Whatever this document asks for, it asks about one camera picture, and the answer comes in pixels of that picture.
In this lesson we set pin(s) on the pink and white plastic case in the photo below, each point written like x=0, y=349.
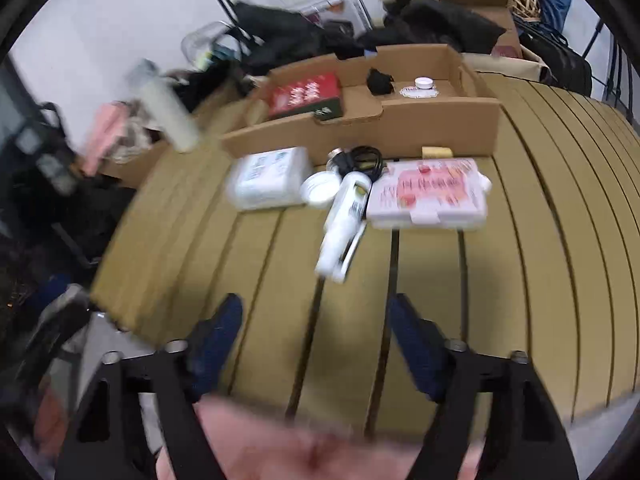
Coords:
x=427, y=192

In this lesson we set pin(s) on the red box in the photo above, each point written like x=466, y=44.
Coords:
x=300, y=94

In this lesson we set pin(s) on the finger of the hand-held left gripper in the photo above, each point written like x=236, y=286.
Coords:
x=57, y=322

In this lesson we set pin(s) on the white thermos bottle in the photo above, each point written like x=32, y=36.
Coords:
x=162, y=107

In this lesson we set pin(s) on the black jacket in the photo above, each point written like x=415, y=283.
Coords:
x=445, y=20

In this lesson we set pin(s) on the black bag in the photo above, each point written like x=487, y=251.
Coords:
x=280, y=35

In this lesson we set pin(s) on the beige cloth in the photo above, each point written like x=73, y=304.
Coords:
x=135, y=132

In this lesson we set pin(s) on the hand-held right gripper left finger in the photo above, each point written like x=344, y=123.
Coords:
x=217, y=345

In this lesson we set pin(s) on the beige tote bag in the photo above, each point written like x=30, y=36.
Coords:
x=505, y=65

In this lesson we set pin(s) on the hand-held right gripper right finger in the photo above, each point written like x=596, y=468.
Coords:
x=415, y=347

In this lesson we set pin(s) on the black backpack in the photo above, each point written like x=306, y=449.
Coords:
x=560, y=57

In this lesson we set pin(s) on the black camera tripod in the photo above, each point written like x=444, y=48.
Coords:
x=612, y=67

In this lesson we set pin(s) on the pink hoodie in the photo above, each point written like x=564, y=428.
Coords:
x=310, y=442

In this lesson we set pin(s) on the small white jar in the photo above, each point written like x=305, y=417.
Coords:
x=422, y=86

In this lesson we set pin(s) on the printed product box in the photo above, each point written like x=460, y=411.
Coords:
x=330, y=5

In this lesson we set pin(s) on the black folding chair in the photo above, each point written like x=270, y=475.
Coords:
x=50, y=195

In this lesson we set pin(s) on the silver round cap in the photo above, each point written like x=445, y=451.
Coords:
x=337, y=156

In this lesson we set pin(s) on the pink bag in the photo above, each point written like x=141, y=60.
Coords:
x=105, y=135

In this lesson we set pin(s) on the cardboard tray box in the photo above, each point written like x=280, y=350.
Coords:
x=430, y=127

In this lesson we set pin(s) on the small black object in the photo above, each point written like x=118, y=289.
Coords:
x=380, y=81

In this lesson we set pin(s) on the wide white round jar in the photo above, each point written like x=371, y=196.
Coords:
x=320, y=191

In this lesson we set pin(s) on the small yellow block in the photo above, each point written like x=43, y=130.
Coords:
x=436, y=152

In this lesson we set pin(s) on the large open cardboard box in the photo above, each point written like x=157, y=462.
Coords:
x=137, y=165

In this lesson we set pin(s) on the white tissue pack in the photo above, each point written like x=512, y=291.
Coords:
x=267, y=180

